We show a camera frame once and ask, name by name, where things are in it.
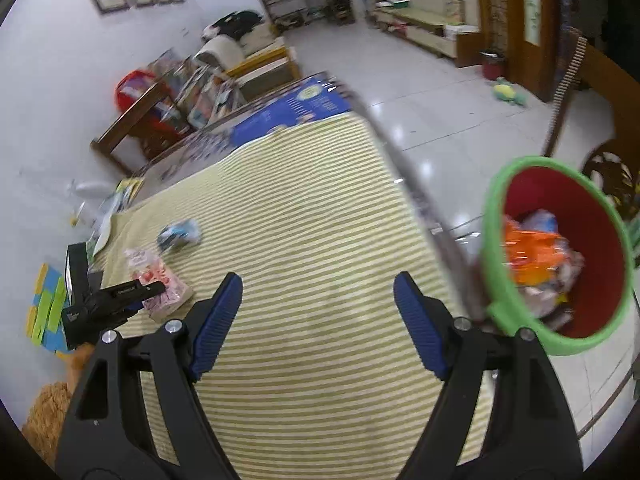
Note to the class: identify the white book rack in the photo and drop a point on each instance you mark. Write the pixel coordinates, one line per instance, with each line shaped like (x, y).
(200, 100)

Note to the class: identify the small red floor bin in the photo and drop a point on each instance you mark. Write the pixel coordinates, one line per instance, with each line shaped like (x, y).
(492, 67)

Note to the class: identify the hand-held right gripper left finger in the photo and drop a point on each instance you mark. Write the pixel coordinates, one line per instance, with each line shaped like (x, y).
(217, 330)

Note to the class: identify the green yellow striped mat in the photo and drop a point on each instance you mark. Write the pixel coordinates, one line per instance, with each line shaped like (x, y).
(310, 210)

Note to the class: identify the carved wooden chair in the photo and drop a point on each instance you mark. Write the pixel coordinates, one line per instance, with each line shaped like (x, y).
(610, 90)

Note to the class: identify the crumpled blue white packet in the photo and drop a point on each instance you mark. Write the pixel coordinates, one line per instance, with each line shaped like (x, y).
(177, 235)

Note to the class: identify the green plush toy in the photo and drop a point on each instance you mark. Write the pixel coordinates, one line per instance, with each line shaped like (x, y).
(507, 91)

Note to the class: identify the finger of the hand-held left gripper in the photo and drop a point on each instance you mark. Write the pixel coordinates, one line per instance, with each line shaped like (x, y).
(125, 297)

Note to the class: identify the framed geometric picture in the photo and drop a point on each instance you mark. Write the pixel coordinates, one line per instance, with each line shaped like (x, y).
(454, 9)

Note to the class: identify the white desk fan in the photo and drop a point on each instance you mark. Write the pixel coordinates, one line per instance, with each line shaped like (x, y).
(92, 190)

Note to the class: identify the pile of black clothes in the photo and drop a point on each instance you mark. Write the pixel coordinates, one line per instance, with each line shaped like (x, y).
(235, 22)

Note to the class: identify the orange plastic bag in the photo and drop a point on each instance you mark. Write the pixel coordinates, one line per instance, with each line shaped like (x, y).
(530, 255)

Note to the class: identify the red bag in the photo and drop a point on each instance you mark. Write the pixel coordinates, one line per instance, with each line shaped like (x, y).
(131, 87)

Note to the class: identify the red bin with green rim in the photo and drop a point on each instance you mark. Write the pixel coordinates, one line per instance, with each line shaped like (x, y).
(575, 200)

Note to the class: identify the blue yellow folded bag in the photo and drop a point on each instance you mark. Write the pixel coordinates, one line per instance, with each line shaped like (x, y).
(47, 305)

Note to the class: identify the wooden television cabinet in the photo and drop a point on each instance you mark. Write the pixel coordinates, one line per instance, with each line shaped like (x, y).
(425, 22)

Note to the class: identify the narrow flower painting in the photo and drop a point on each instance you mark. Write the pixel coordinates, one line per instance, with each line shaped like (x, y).
(532, 15)

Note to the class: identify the blue printed booklet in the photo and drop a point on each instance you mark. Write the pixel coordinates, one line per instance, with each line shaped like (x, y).
(290, 110)

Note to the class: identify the pink strawberry snack box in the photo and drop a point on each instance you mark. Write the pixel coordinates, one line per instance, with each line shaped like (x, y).
(165, 285)

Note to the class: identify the yellow book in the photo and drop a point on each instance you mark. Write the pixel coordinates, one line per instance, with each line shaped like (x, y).
(131, 187)

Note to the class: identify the wooden frame sofa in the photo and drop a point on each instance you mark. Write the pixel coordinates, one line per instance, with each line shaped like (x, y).
(260, 67)

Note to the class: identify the brown teddy bear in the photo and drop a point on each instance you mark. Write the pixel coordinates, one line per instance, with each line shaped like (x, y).
(47, 410)

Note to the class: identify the dark wooden chair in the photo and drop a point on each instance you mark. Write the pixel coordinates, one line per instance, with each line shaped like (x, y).
(130, 110)

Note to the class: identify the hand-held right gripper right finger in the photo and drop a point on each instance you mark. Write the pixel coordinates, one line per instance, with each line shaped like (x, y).
(420, 330)

